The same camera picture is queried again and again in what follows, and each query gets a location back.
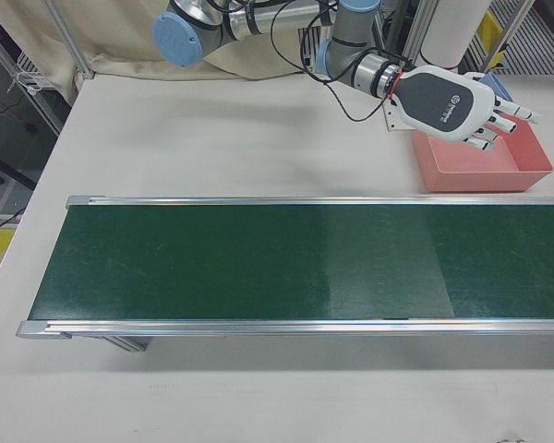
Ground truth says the blue plastic cup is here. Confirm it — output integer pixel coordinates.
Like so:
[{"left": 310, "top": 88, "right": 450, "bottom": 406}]
[{"left": 477, "top": 71, "right": 513, "bottom": 102}]

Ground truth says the pink plastic box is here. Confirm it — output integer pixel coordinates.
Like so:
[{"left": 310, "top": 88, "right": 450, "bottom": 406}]
[{"left": 412, "top": 113, "right": 554, "bottom": 194}]

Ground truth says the beige fabric curtain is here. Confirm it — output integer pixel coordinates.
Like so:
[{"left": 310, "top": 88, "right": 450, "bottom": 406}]
[{"left": 0, "top": 0, "right": 343, "bottom": 101}]

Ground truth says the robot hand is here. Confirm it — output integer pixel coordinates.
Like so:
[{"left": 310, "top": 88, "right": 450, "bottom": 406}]
[{"left": 390, "top": 64, "right": 544, "bottom": 154}]

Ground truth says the yellow black safety marker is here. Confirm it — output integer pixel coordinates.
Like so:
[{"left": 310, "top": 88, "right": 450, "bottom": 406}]
[{"left": 477, "top": 8, "right": 507, "bottom": 66}]

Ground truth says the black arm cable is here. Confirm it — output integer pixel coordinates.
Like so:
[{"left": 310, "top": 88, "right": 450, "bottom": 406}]
[{"left": 270, "top": 0, "right": 415, "bottom": 124}]

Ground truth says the aluminium frame post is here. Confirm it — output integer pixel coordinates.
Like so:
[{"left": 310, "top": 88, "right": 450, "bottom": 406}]
[
  {"left": 396, "top": 0, "right": 440, "bottom": 70},
  {"left": 43, "top": 0, "right": 96, "bottom": 79}
]

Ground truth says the white cylindrical post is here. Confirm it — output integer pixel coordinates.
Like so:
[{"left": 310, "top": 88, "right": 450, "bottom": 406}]
[{"left": 418, "top": 0, "right": 489, "bottom": 71}]

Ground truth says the green conveyor belt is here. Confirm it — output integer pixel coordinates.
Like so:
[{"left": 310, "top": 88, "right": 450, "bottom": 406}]
[{"left": 17, "top": 193, "right": 554, "bottom": 354}]

